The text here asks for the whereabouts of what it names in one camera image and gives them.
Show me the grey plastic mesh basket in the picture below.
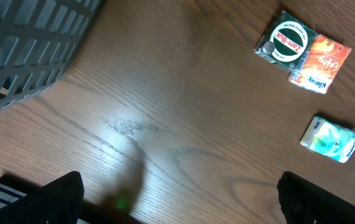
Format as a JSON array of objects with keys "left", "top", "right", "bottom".
[{"left": 0, "top": 0, "right": 104, "bottom": 110}]

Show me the green tissue pack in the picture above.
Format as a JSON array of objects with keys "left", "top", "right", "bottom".
[{"left": 300, "top": 116, "right": 355, "bottom": 163}]

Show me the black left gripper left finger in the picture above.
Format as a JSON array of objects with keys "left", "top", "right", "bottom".
[{"left": 0, "top": 170, "right": 85, "bottom": 224}]

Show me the orange juice carton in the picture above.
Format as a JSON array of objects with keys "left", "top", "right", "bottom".
[{"left": 288, "top": 34, "right": 352, "bottom": 94}]

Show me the round black lidded cup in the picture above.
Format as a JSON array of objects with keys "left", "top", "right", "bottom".
[{"left": 253, "top": 11, "right": 318, "bottom": 72}]

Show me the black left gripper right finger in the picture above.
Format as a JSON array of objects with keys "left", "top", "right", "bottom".
[{"left": 277, "top": 171, "right": 355, "bottom": 224}]

